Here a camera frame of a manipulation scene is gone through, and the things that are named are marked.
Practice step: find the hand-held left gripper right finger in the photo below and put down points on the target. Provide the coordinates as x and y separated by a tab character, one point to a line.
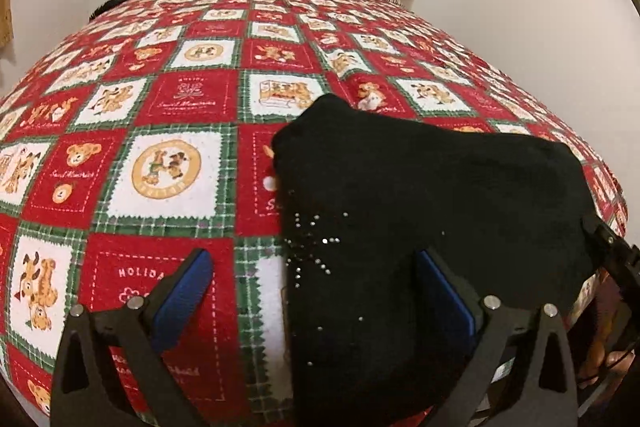
445	302

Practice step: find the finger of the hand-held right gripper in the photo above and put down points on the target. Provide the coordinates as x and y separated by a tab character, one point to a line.
607	242

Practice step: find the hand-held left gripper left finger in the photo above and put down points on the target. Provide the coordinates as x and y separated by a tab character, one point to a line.
185	292

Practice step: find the black pants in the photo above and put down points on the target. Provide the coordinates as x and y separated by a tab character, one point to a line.
425	187

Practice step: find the person's right hand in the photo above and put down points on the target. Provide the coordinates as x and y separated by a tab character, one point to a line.
599	353

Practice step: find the red checkered bear bedspread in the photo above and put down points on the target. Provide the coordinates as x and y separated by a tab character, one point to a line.
165	102

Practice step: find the small black cloth item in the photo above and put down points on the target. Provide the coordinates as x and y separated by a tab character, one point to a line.
112	2

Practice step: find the yellow floral side curtain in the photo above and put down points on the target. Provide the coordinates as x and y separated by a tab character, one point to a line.
4	17

